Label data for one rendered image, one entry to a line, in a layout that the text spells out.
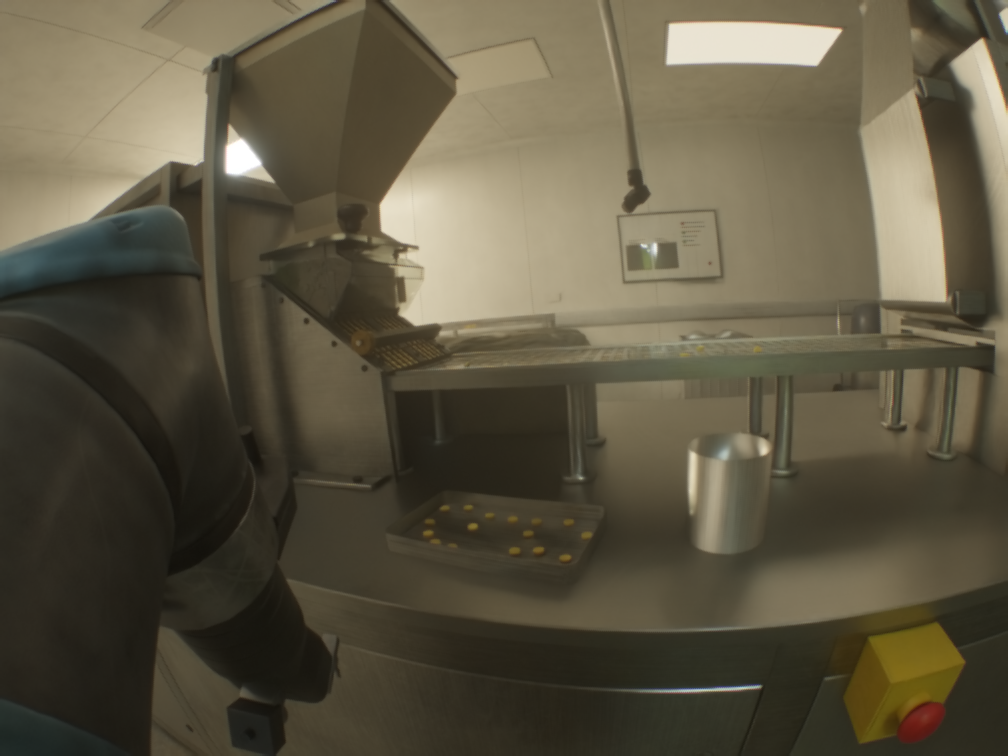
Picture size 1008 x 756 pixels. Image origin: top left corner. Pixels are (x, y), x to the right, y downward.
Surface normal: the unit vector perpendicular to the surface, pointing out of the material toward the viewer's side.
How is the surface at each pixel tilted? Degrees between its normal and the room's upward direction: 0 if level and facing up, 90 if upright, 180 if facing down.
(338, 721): 90
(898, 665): 0
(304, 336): 90
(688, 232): 90
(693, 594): 0
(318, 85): 114
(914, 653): 0
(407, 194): 90
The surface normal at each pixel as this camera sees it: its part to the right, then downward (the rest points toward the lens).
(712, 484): -0.76, 0.16
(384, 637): -0.29, 0.17
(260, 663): 0.69, 0.41
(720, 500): -0.58, 0.17
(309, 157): -0.22, 0.55
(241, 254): 0.95, -0.04
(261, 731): 0.07, -0.28
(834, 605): -0.09, -0.99
